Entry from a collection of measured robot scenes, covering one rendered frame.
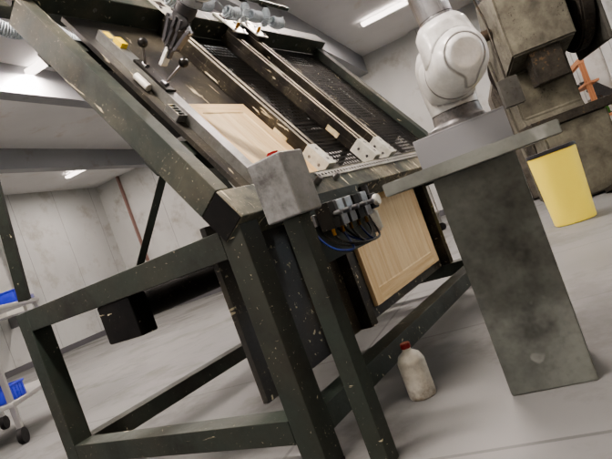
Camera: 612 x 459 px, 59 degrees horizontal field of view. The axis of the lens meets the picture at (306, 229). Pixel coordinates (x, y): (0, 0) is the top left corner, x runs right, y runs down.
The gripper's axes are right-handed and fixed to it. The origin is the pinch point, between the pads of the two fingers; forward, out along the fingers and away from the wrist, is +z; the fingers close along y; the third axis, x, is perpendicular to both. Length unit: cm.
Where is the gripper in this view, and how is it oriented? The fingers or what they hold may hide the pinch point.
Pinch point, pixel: (166, 56)
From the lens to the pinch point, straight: 205.7
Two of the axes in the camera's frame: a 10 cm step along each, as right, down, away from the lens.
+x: 5.2, -1.9, 8.3
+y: 7.0, 6.5, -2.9
